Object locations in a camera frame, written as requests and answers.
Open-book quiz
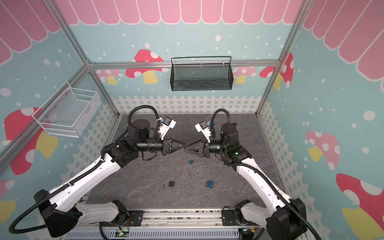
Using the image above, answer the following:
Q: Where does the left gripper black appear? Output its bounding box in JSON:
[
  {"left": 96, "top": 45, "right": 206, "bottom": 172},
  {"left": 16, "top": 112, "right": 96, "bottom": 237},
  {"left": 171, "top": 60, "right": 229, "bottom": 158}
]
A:
[{"left": 136, "top": 134, "right": 187, "bottom": 157}]

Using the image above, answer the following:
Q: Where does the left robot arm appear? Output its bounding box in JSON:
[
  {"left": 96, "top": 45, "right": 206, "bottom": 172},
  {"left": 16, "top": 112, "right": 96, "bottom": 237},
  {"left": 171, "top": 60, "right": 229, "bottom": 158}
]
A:
[{"left": 9, "top": 105, "right": 178, "bottom": 238}]

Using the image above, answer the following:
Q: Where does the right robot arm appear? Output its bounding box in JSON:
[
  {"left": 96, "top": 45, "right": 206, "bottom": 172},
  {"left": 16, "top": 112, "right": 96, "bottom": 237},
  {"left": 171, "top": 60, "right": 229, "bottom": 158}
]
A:
[{"left": 185, "top": 109, "right": 321, "bottom": 240}]

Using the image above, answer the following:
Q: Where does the black padlock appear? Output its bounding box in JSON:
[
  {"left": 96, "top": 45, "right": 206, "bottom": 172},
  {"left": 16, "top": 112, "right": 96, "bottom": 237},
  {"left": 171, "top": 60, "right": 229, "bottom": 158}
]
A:
[{"left": 168, "top": 178, "right": 175, "bottom": 188}]

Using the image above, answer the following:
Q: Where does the right green circuit board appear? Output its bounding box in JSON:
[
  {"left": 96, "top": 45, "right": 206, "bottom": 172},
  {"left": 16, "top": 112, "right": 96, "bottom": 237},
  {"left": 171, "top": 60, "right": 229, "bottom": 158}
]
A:
[{"left": 240, "top": 228, "right": 257, "bottom": 235}]

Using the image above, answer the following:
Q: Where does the green circuit board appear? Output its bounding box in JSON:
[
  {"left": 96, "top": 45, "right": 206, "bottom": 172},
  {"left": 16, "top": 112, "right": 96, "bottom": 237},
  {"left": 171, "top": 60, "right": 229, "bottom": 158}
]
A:
[
  {"left": 240, "top": 228, "right": 257, "bottom": 235},
  {"left": 115, "top": 229, "right": 130, "bottom": 238}
]

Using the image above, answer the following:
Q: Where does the left green circuit board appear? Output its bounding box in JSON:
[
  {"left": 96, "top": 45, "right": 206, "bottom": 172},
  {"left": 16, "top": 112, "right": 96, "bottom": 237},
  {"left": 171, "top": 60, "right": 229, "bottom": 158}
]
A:
[{"left": 115, "top": 229, "right": 130, "bottom": 238}]

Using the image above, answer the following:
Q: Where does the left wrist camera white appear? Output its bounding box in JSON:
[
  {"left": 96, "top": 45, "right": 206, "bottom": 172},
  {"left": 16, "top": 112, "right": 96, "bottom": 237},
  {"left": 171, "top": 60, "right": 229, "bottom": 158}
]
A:
[{"left": 158, "top": 117, "right": 177, "bottom": 140}]

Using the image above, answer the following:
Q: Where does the black wire mesh basket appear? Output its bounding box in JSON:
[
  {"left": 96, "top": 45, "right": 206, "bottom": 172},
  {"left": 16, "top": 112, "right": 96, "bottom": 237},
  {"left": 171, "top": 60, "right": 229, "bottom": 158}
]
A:
[{"left": 170, "top": 56, "right": 234, "bottom": 92}]

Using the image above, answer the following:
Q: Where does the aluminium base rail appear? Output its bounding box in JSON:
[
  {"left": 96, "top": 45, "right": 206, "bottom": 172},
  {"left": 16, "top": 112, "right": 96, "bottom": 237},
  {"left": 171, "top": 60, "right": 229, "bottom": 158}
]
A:
[{"left": 59, "top": 208, "right": 307, "bottom": 230}]

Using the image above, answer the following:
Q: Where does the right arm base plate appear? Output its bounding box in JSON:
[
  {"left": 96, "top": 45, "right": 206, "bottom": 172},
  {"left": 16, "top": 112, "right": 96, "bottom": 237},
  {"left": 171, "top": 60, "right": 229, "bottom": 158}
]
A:
[{"left": 221, "top": 208, "right": 257, "bottom": 226}]

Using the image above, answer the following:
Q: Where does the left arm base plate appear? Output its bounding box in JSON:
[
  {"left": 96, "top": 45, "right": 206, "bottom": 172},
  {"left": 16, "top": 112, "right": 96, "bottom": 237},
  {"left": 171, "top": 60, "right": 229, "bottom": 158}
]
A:
[{"left": 114, "top": 211, "right": 144, "bottom": 227}]

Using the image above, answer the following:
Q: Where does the white slotted cable duct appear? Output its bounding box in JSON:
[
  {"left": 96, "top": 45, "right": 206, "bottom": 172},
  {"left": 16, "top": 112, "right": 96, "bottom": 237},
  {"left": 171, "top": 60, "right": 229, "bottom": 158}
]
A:
[{"left": 64, "top": 228, "right": 241, "bottom": 240}]

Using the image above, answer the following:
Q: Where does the white wire mesh basket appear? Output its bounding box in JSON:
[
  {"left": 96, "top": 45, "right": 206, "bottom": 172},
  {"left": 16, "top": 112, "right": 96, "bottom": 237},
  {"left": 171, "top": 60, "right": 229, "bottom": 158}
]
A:
[{"left": 32, "top": 82, "right": 102, "bottom": 138}]

